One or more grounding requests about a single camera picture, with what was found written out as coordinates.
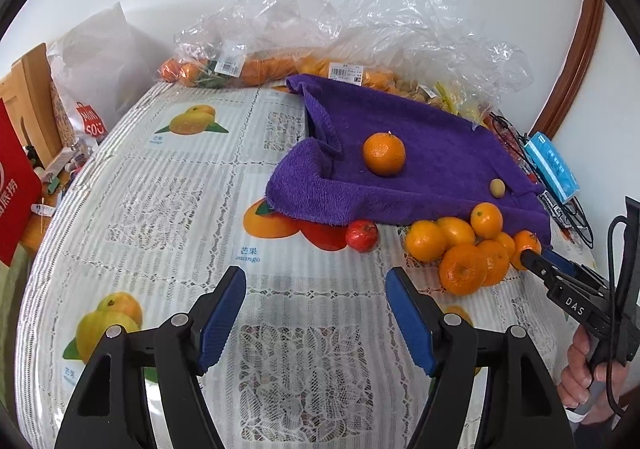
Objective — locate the fruit print lace tablecloth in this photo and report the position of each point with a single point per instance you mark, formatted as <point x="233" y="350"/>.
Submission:
<point x="175" y="229"/>

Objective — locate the pile of bagged oranges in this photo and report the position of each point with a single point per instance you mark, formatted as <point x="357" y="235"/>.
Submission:
<point x="265" y="69"/>

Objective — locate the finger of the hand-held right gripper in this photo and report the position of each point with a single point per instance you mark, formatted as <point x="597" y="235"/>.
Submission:
<point x="537" y="265"/>
<point x="565" y="263"/>

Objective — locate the large clear plastic bag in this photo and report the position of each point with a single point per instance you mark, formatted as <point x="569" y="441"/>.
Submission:
<point x="425" y="19"/>

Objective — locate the purple towel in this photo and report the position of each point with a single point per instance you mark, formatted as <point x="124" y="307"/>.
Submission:
<point x="440" y="144"/>

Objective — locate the blue tissue pack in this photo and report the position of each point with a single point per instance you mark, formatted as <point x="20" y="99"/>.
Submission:
<point x="550" y="166"/>

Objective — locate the brown wooden door frame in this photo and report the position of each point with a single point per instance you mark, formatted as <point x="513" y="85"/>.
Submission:
<point x="575" y="64"/>

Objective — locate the grey patterned pouch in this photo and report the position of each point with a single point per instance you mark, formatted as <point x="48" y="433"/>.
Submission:
<point x="552" y="209"/>

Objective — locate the person's right hand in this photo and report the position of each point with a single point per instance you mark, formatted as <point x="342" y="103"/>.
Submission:
<point x="577" y="369"/>

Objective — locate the red paper bag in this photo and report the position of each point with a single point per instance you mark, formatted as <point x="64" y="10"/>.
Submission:
<point x="12" y="189"/>

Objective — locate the small orange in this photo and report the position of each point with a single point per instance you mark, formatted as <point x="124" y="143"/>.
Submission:
<point x="486" y="220"/>
<point x="526" y="243"/>
<point x="506" y="243"/>
<point x="425" y="241"/>
<point x="496" y="263"/>
<point x="456" y="230"/>

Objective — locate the yellow fruits in plastic bag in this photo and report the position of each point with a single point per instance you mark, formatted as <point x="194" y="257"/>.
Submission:
<point x="450" y="101"/>

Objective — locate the large mandarin orange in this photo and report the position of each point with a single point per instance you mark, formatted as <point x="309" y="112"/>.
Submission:
<point x="384" y="154"/>
<point x="462" y="271"/>

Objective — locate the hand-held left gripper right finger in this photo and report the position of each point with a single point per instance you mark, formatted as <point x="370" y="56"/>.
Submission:
<point x="407" y="319"/>

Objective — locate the small yellow-green fruit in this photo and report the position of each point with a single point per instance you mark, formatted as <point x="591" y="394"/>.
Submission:
<point x="497" y="189"/>

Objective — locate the small red apple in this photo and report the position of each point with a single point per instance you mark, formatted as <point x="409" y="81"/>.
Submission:
<point x="361" y="235"/>

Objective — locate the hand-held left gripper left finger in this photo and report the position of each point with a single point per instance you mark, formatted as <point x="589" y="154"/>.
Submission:
<point x="222" y="319"/>

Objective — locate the white plastic shopping bag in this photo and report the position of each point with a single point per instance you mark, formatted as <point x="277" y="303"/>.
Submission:
<point x="100" y="64"/>

